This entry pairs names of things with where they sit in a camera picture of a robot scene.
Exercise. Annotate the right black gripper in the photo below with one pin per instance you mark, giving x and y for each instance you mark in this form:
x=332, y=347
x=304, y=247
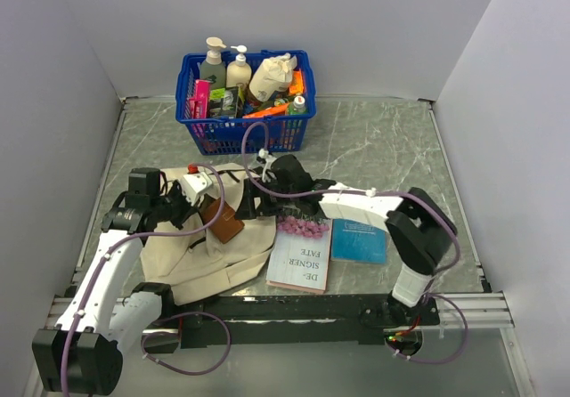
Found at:
x=247, y=208

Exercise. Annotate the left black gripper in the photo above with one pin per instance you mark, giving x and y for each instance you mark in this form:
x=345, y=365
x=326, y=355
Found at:
x=188, y=208

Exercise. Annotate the brown leather wallet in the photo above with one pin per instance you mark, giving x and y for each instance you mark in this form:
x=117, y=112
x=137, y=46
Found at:
x=226, y=227

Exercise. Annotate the beige canvas backpack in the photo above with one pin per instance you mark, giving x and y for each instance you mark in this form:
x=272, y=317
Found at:
x=199, y=265

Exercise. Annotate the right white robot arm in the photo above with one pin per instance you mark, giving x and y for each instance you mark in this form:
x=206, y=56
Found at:
x=421, y=233

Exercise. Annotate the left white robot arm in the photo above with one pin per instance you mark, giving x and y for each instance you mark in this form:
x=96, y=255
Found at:
x=84, y=351

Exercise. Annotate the white flower cover book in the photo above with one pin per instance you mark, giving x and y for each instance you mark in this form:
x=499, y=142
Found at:
x=301, y=254

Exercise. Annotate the blue plastic shopping basket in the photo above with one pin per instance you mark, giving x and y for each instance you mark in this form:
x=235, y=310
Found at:
x=223, y=136

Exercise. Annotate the pink box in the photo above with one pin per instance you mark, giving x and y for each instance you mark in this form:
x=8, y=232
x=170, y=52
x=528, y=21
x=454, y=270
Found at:
x=198, y=102

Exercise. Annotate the green black box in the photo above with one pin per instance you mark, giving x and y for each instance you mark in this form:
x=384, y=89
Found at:
x=226, y=102

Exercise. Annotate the orange long packet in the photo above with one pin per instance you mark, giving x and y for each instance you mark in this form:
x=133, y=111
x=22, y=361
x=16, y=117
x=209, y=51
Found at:
x=270, y=112

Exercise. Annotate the blue paperback book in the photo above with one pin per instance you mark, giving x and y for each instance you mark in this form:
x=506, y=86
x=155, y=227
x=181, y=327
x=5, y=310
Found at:
x=358, y=242

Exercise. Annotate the small green red-capped bottle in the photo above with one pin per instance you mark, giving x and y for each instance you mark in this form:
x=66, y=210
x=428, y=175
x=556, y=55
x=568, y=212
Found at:
x=297, y=106

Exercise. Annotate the green pump bottle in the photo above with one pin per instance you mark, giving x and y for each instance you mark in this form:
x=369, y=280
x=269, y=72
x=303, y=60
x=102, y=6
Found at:
x=213, y=69

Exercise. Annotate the cream pump lotion bottle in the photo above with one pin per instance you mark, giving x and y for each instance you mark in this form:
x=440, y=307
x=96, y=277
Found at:
x=238, y=72

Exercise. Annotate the orange snack packet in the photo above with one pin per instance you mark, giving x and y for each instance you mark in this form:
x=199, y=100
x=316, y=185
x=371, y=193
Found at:
x=297, y=85

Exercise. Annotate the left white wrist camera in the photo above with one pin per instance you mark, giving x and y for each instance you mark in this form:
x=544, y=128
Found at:
x=195, y=184

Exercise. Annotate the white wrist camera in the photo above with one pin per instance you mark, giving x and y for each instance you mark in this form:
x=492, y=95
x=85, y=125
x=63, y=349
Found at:
x=195, y=184
x=266, y=159

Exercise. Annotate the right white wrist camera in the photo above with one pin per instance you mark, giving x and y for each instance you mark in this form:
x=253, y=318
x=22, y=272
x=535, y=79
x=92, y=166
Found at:
x=266, y=159

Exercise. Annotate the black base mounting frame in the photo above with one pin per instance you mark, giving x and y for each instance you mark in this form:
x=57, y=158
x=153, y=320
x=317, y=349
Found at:
x=360, y=318

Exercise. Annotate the beige drawstring cloth pouch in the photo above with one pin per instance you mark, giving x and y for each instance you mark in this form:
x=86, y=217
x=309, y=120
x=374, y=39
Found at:
x=274, y=75

